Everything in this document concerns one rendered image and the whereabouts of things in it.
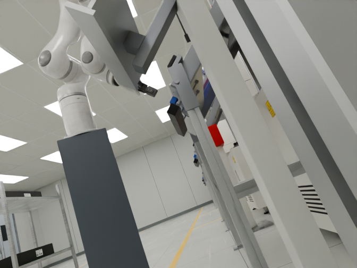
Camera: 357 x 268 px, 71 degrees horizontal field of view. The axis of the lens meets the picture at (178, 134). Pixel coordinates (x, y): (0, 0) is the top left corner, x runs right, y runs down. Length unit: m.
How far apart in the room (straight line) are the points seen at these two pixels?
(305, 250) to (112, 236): 0.61
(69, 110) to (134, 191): 9.04
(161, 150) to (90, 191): 9.03
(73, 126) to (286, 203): 0.81
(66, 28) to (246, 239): 1.08
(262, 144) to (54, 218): 11.02
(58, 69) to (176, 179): 8.76
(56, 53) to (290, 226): 1.03
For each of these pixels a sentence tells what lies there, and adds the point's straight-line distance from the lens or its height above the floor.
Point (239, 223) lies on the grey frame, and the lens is 0.77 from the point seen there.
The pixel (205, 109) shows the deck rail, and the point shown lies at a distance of 1.57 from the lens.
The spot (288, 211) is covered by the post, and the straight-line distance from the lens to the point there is 0.55.
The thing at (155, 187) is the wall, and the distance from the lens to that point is 9.83.
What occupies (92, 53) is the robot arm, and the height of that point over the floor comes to 0.95.
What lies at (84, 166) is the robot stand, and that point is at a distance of 0.97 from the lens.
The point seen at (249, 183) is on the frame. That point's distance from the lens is 0.78.
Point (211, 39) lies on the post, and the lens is 0.63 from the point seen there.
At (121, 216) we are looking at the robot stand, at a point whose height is 0.36.
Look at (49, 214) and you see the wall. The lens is 11.51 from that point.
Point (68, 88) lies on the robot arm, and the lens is 1.14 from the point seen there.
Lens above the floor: 0.32
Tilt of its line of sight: 15 degrees up
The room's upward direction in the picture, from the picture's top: 22 degrees counter-clockwise
